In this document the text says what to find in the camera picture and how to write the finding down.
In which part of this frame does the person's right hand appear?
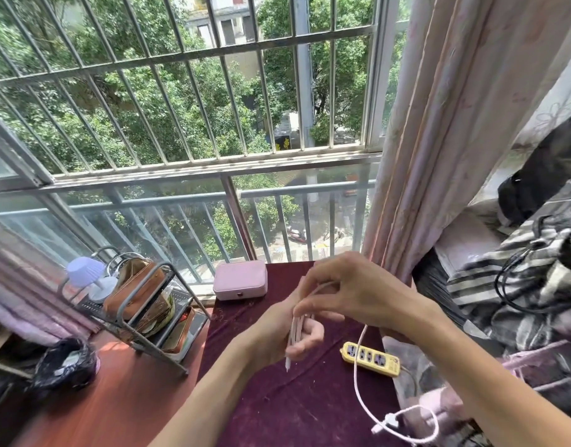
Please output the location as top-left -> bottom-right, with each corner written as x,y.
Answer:
292,251 -> 444,341

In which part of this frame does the person's left hand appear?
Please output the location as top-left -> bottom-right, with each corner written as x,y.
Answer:
246,285 -> 326,374

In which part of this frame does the white charging cable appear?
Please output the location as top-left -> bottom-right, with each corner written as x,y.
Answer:
285,281 -> 441,445

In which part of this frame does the person's right forearm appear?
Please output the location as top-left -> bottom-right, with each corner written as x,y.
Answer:
383,293 -> 571,447

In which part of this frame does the person's left forearm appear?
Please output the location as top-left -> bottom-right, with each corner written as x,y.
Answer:
148,328 -> 267,447

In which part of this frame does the yellow power strip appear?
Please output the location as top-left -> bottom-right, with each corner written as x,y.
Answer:
339,341 -> 402,378

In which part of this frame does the maroon table cloth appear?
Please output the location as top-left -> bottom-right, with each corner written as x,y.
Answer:
197,260 -> 419,447

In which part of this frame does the pink jewelry box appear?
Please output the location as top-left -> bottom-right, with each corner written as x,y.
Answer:
213,260 -> 269,301

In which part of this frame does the orange flat tin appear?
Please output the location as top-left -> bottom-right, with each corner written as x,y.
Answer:
161,306 -> 196,354

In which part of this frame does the metal balcony railing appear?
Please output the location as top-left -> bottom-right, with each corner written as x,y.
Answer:
0,178 -> 378,285

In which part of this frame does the grey metal desk rack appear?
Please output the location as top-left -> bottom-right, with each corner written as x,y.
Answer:
57,246 -> 212,378

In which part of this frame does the black white striped cloth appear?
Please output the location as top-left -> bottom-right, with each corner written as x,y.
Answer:
446,181 -> 571,352

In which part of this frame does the brown leather pouch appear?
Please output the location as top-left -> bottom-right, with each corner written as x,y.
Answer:
102,258 -> 175,332

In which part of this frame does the pink plastic hanger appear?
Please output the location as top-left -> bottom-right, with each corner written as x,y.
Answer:
499,339 -> 571,392

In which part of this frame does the small white table lamp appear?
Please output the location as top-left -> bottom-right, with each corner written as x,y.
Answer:
66,257 -> 119,304

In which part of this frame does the pink window curtain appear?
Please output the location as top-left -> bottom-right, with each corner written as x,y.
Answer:
0,213 -> 101,346
361,0 -> 571,285

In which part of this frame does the bin with black bag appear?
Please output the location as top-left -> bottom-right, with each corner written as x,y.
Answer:
26,337 -> 100,400

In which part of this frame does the black bag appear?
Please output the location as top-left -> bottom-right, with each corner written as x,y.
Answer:
497,111 -> 571,227

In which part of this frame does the metal window grille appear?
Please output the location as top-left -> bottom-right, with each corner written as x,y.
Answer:
0,0 -> 411,183

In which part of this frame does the white sheer curtain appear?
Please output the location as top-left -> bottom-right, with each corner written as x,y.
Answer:
480,65 -> 571,203

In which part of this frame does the black cable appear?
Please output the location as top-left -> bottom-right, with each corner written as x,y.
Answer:
494,214 -> 571,315

